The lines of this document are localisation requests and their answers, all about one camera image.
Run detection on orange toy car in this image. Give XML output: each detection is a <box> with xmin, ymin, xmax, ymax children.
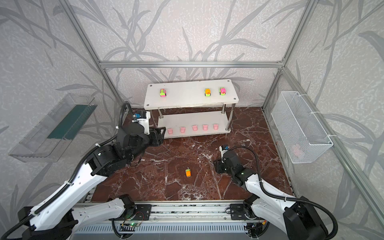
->
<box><xmin>205</xmin><ymin>89</ymin><xmax>211</xmax><ymax>97</ymax></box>
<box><xmin>185</xmin><ymin>169</ymin><xmax>192</xmax><ymax>178</ymax></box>

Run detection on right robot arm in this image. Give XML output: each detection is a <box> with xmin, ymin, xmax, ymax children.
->
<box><xmin>214</xmin><ymin>145</ymin><xmax>329</xmax><ymax>240</ymax></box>

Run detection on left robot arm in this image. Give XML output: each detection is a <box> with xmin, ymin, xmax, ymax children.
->
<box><xmin>16</xmin><ymin>121</ymin><xmax>166</xmax><ymax>240</ymax></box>

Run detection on white two-tier shelf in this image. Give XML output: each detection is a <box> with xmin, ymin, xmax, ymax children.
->
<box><xmin>144</xmin><ymin>79</ymin><xmax>239</xmax><ymax>139</ymax></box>

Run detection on pink item in basket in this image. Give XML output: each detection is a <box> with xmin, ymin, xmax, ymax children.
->
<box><xmin>291</xmin><ymin>144</ymin><xmax>305</xmax><ymax>158</ymax></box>

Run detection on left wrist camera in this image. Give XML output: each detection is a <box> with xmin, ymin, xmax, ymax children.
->
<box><xmin>132</xmin><ymin>111</ymin><xmax>151</xmax><ymax>135</ymax></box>

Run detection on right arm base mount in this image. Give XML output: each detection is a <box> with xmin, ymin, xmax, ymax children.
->
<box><xmin>226</xmin><ymin>204</ymin><xmax>262</xmax><ymax>221</ymax></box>

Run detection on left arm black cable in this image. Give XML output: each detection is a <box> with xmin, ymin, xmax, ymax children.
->
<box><xmin>0</xmin><ymin>101</ymin><xmax>134</xmax><ymax>240</ymax></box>

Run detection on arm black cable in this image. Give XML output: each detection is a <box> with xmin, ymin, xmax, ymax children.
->
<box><xmin>0</xmin><ymin>101</ymin><xmax>134</xmax><ymax>240</ymax></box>
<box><xmin>229</xmin><ymin>145</ymin><xmax>339</xmax><ymax>240</ymax></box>

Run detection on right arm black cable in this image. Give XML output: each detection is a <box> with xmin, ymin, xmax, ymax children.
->
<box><xmin>229</xmin><ymin>145</ymin><xmax>339</xmax><ymax>240</ymax></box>

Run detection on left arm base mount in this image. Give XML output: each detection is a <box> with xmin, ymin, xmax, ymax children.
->
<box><xmin>126</xmin><ymin>204</ymin><xmax>152</xmax><ymax>221</ymax></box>

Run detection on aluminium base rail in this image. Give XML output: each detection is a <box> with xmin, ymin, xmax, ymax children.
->
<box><xmin>69</xmin><ymin>201</ymin><xmax>268</xmax><ymax>229</ymax></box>

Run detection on white wire mesh basket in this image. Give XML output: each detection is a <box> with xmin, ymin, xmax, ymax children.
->
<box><xmin>271</xmin><ymin>91</ymin><xmax>333</xmax><ymax>164</ymax></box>

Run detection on clear plastic wall bin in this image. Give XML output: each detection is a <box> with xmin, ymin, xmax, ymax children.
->
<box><xmin>9</xmin><ymin>94</ymin><xmax>97</xmax><ymax>163</ymax></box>

